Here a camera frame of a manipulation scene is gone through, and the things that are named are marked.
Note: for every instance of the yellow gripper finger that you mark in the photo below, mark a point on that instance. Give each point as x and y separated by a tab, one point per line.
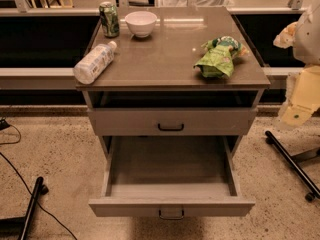
302	97
285	38

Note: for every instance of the green rice chip bag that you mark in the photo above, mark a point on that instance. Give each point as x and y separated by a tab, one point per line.
217	62

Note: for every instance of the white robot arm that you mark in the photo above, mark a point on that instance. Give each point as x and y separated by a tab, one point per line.
306	47

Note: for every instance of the grey drawer cabinet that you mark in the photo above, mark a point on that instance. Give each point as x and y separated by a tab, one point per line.
159	72

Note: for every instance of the grey open lower drawer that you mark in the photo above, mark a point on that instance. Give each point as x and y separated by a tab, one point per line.
170	178

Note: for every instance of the grey upper drawer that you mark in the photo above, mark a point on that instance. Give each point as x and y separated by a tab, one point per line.
171	121

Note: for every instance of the black right stand leg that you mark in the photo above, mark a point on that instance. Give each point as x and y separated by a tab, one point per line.
294	161

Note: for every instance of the black stand leg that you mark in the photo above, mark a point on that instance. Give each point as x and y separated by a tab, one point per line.
21	225
294	161

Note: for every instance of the clear plastic bin background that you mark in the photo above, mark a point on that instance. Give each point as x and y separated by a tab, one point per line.
199	3

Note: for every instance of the white ceramic bowl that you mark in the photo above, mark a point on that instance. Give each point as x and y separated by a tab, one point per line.
141	23

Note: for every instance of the green soda can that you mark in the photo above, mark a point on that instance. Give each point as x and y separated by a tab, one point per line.
109	19

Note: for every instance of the clear plastic water bottle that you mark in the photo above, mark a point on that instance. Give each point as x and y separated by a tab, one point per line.
88	69

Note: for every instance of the black left stand leg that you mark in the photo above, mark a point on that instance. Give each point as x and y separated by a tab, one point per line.
21	225

